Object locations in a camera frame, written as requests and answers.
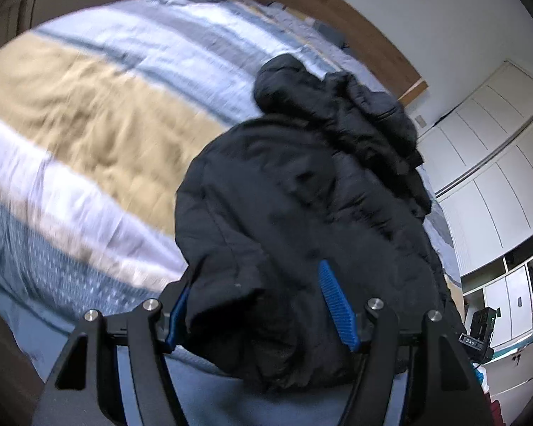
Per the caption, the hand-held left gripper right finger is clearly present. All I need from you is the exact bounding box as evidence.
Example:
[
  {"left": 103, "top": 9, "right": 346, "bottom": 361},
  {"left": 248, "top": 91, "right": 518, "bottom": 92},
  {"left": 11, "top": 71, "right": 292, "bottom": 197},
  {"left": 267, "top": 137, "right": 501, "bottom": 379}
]
[{"left": 317, "top": 260, "right": 494, "bottom": 426}]

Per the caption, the wooden headboard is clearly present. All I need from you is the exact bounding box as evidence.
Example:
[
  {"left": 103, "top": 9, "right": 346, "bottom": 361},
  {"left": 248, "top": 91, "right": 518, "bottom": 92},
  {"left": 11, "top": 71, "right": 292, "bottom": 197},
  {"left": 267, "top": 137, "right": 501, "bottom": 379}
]
[{"left": 246, "top": 0, "right": 428, "bottom": 108}]

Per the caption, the blue bed sheet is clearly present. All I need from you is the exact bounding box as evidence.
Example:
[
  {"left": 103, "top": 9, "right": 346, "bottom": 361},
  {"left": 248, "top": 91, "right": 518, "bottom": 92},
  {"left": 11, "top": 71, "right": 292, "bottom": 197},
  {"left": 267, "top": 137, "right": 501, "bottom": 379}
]
[{"left": 0, "top": 282, "right": 411, "bottom": 426}]

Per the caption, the white wardrobe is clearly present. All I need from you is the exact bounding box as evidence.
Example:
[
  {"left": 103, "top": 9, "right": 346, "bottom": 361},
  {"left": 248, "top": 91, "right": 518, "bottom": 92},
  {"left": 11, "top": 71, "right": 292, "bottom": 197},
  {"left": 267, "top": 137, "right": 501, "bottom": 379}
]
[{"left": 415, "top": 60, "right": 533, "bottom": 278}]

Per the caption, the white shelf unit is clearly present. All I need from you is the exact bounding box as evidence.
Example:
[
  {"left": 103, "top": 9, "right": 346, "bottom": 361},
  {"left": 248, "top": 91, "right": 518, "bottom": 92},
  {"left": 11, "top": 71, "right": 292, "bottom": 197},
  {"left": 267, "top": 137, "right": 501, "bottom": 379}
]
[{"left": 461, "top": 244, "right": 533, "bottom": 409}]

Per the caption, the bed with striped duvet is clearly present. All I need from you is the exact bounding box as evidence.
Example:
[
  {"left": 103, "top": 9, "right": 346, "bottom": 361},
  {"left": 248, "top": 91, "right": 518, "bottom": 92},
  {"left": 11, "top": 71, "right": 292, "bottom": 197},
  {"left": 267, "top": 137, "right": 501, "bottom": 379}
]
[{"left": 0, "top": 0, "right": 463, "bottom": 347}]

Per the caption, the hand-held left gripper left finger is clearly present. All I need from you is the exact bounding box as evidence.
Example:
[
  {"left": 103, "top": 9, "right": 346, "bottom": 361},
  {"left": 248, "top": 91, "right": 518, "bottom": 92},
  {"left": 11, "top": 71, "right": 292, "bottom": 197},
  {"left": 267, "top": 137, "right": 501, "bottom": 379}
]
[{"left": 31, "top": 271, "right": 200, "bottom": 426}]

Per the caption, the black puffer jacket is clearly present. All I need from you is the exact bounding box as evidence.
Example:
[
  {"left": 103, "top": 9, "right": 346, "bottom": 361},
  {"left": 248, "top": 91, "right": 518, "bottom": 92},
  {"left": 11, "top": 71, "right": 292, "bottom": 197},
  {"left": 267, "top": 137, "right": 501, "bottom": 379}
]
[{"left": 173, "top": 53, "right": 468, "bottom": 392}]

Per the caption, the blue pillow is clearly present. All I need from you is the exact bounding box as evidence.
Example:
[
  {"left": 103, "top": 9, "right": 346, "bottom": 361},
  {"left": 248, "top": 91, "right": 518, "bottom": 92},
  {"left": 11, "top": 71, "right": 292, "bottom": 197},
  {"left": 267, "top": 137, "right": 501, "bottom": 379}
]
[{"left": 311, "top": 20, "right": 352, "bottom": 53}]

